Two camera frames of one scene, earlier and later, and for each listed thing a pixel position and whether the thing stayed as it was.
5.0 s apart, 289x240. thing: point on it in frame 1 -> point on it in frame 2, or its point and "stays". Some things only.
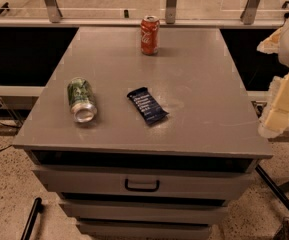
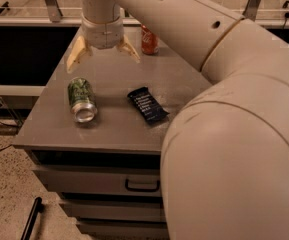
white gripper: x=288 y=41 -> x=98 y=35
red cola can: x=149 y=35 stays
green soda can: x=81 y=98 stays
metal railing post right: x=248 y=12 stays
